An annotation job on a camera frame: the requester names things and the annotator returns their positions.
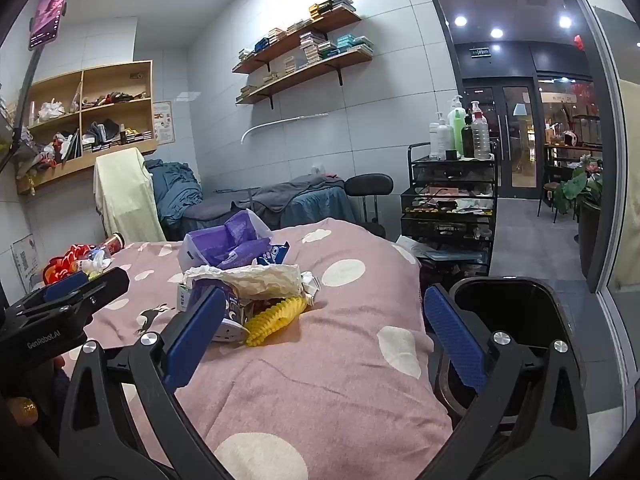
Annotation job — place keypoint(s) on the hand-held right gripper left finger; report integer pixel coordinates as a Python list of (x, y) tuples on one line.
[(195, 340)]

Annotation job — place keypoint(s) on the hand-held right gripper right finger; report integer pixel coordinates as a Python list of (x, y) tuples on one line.
[(455, 340)]

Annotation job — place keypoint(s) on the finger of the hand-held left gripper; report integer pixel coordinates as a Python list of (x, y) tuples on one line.
[(65, 286), (107, 285)]

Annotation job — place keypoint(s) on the orange foam fruit net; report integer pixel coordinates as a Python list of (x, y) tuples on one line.
[(60, 262)]

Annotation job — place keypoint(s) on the dark trash bin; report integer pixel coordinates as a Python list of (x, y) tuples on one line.
[(510, 305)]

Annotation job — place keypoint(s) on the purple plastic bag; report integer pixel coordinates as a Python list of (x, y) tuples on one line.
[(235, 240)]

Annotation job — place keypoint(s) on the blue cookie wrapper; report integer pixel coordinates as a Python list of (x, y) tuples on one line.
[(272, 255)]

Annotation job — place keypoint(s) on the person's left hand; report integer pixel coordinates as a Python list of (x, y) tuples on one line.
[(22, 410)]

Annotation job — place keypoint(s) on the yellow foam fruit net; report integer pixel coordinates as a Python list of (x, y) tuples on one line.
[(272, 317)]

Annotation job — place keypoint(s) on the crumpled cream paper bag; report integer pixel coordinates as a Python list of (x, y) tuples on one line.
[(260, 282)]

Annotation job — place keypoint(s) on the cream towel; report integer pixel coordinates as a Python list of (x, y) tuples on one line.
[(125, 195)]

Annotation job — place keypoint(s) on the white paper sheet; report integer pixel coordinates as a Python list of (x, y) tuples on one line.
[(407, 247)]

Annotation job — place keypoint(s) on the blue bedding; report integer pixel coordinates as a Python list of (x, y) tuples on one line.
[(172, 185)]

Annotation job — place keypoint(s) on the white crumpled wrapper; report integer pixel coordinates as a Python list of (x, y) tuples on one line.
[(310, 285)]

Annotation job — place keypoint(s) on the pink dotted blanket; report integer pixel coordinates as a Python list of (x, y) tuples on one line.
[(325, 385)]

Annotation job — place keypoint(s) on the grey massage bed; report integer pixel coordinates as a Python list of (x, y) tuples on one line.
[(280, 195)]

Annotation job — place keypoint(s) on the dark plant pot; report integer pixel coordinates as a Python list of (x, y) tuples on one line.
[(590, 230)]

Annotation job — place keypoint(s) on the wooden stool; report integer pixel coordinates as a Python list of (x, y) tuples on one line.
[(547, 187)]

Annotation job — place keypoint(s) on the black chair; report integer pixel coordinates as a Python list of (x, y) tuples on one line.
[(367, 184)]

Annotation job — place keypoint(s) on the green potted plant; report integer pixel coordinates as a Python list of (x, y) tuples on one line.
[(575, 187)]

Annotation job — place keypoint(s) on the white pump bottle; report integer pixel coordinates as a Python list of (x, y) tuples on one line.
[(445, 140)]

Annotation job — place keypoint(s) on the dark bottle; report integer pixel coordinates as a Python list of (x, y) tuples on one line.
[(467, 140)]

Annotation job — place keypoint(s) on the glass double door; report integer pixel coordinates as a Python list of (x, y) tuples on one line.
[(517, 135)]

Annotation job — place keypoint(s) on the green bottle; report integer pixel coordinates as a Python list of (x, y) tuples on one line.
[(456, 125)]

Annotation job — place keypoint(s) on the wooden cubby shelf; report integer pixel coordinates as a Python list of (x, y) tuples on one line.
[(117, 67)]

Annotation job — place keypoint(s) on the phone with lit screen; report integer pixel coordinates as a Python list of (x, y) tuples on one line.
[(50, 12)]

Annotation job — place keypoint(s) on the white wall notice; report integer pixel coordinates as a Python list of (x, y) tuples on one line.
[(25, 260)]

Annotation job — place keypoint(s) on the wall poster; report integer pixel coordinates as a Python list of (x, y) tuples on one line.
[(163, 122)]

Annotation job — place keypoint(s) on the white curved wall pipe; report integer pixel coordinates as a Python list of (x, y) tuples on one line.
[(272, 122)]

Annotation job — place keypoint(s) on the wooden wall shelves with boxes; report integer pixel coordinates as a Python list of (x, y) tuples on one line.
[(312, 45)]

